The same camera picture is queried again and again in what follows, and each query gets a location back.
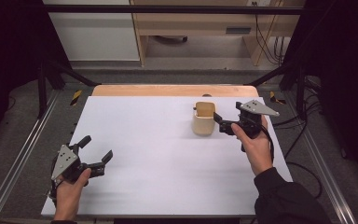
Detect right hand-held gripper cable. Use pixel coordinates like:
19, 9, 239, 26
260, 123, 276, 165

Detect hand-held gripper cable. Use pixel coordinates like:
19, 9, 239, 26
47, 181, 60, 208
260, 123, 276, 165

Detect black floor cable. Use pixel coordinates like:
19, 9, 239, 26
271, 76, 324, 201

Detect white cabinet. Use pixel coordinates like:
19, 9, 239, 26
42, 0, 141, 63

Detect person's left hand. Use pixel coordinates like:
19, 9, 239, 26
53, 167, 92, 222

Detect black curtain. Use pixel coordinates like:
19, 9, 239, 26
0, 0, 73, 157
281, 0, 358, 190

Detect yellow black hazard tape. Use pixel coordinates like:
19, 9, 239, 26
268, 91, 287, 105
70, 89, 84, 106

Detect dark object under desk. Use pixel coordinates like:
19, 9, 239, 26
153, 35, 189, 45

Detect black hanging cables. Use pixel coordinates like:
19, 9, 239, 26
251, 1, 288, 67

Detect aluminium floor rail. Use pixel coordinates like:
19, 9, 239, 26
0, 90, 62, 224
283, 92, 358, 224

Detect grey label plate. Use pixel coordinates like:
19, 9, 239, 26
225, 26, 253, 35

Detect person's right hand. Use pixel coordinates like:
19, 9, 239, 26
230, 115, 275, 177

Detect light wooden desk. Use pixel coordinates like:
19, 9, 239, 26
130, 0, 306, 67

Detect beige square pen holder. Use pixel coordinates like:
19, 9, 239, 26
192, 101, 217, 136

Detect left hand-held gripper cable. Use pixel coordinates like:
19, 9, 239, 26
47, 181, 60, 208

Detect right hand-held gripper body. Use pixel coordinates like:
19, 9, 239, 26
218, 99, 281, 140

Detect black metal frame stand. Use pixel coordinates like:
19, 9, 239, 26
36, 59, 103, 119
244, 60, 310, 121

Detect black horizontal frame bar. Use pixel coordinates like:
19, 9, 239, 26
43, 4, 306, 16

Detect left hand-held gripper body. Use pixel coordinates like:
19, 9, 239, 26
49, 143, 106, 185

